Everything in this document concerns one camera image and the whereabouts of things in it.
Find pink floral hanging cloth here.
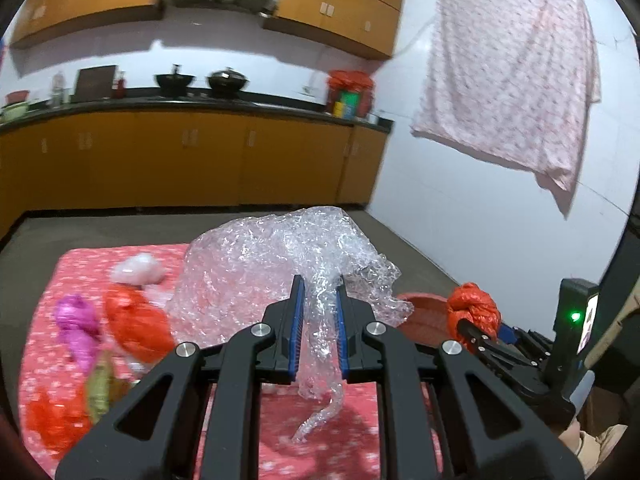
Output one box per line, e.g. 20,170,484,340
411,0,601,214

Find large clear bubble wrap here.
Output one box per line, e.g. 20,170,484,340
165,206,413,442

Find red plastic basket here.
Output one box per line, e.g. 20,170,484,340
397,292,451,347

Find red bag with containers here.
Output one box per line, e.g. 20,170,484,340
326,70,375,119

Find stacked bowls on counter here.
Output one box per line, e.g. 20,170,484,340
1,90,29,122

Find black countertop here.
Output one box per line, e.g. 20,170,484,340
1,87,394,134

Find black lidded wok right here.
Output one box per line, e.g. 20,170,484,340
207,67,248,99

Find small red plastic bag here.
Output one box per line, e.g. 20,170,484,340
26,386,93,460

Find knotted red plastic bag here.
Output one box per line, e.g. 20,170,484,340
446,282,502,350

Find magenta plastic bag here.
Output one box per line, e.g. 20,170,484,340
54,294,101,376

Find orange lower kitchen cabinets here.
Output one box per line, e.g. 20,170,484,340
1,110,388,234

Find dark cutting board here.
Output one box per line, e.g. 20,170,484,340
70,65,117,103

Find large red plastic bag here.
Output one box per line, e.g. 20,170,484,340
103,284,175,364

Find black wok left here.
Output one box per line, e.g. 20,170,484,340
154,64,194,99

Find red bottle on counter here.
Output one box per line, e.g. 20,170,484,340
112,70,126,99

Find green plastic bag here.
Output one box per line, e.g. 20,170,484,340
85,351,131,425

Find small white bubble wrap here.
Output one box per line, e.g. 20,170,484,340
110,252,165,287

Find clear jar on counter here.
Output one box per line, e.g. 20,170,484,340
50,70,65,107

